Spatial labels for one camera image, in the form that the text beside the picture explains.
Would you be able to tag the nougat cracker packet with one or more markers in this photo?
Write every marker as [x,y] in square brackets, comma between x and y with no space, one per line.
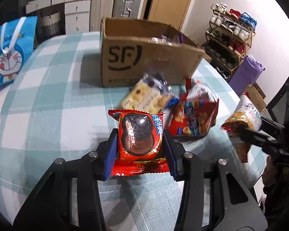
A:
[151,94]

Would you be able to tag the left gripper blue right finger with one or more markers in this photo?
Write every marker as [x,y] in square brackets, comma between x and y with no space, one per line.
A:
[171,154]

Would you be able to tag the orange noodle snack packet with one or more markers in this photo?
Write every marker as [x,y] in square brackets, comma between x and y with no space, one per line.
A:
[245,115]

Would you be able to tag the right hand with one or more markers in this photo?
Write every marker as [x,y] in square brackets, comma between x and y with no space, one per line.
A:
[273,172]

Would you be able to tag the shoe rack with shoes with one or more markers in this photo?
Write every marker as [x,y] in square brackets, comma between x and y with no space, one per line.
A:
[228,38]

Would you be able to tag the white drawer desk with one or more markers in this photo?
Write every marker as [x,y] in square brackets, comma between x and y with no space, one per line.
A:
[72,16]

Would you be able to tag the teal checked tablecloth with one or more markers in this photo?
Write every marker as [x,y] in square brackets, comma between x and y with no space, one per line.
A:
[57,107]

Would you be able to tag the wooden door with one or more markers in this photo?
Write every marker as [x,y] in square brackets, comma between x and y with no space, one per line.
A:
[171,12]

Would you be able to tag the small cardboard box on floor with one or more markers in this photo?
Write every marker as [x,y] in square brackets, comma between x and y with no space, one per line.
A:
[255,98]

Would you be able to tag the blue Doraemon tote bag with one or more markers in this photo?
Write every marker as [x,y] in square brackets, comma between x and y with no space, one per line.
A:
[16,46]

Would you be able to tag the red biscuit snack bag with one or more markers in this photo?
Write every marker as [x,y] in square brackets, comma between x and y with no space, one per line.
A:
[196,111]

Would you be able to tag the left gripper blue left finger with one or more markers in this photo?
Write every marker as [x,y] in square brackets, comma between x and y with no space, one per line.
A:
[110,153]

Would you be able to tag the SF cardboard box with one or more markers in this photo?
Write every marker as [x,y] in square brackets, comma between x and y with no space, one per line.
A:
[131,48]

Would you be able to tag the red oreo cookie packet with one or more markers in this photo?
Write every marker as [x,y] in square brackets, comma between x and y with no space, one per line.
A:
[139,143]

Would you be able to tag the purple bag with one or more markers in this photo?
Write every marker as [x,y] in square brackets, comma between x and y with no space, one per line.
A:
[246,74]

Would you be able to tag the striped laundry basket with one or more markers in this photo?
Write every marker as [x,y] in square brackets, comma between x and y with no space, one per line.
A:
[51,25]

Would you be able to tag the silver suitcase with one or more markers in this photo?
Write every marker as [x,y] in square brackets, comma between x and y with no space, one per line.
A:
[126,8]

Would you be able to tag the beige suitcase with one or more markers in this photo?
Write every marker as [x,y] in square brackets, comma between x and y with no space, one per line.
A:
[99,9]

